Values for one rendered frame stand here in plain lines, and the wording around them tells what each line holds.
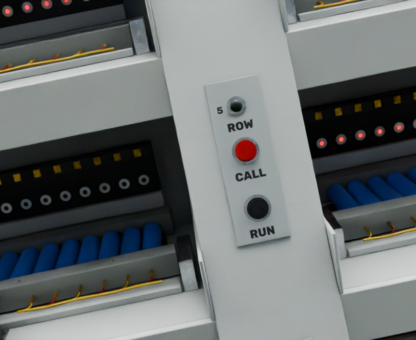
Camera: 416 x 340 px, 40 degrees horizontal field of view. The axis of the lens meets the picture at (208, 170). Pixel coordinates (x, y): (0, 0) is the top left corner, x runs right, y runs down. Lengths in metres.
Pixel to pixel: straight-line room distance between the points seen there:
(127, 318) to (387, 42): 0.29
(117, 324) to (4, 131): 0.17
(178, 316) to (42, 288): 0.13
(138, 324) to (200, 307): 0.05
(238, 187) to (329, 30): 0.14
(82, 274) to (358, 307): 0.23
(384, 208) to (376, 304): 0.10
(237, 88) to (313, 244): 0.13
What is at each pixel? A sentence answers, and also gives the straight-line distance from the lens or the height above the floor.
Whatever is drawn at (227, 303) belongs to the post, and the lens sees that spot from 0.44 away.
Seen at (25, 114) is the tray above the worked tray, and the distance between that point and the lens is 0.45.
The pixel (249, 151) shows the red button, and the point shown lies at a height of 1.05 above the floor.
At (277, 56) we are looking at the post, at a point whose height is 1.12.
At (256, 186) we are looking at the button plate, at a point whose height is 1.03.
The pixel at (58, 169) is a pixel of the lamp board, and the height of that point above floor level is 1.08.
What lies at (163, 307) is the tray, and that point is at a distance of 0.47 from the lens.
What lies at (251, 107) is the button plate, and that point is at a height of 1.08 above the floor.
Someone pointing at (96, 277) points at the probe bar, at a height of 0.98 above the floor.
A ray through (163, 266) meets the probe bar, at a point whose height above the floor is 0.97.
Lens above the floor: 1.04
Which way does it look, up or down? 1 degrees up
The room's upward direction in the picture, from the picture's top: 12 degrees counter-clockwise
